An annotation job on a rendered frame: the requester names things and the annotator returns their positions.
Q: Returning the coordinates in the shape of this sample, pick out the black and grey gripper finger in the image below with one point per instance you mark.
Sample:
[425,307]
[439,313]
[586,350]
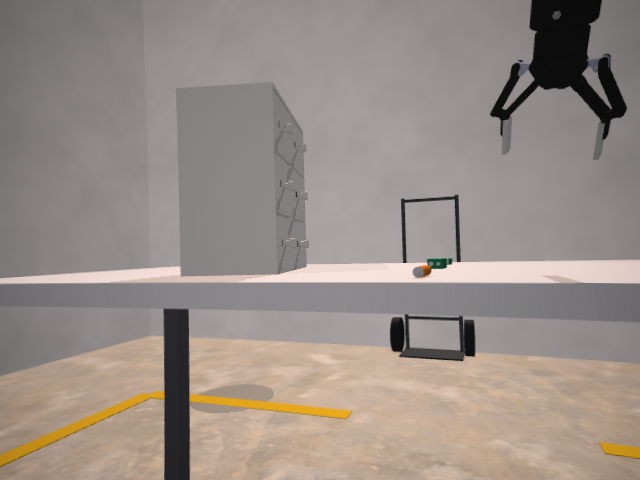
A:
[600,65]
[518,69]

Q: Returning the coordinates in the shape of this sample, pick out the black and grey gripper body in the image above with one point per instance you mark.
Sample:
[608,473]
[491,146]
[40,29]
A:
[550,47]

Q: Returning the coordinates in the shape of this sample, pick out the orange aa battery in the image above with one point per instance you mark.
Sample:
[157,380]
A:
[421,271]

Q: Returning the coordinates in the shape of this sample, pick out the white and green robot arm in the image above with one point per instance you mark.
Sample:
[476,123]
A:
[549,16]

